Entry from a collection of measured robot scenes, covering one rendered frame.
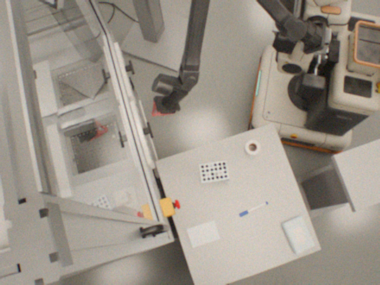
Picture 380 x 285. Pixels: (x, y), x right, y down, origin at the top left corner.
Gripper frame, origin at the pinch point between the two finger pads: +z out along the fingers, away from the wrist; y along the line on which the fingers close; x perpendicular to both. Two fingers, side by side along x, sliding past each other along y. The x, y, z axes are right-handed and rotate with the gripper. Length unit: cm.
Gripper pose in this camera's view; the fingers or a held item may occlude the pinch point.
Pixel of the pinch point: (157, 113)
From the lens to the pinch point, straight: 138.7
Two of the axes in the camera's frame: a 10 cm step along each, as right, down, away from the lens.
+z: -5.4, 4.0, 7.4
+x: 3.1, 9.1, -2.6
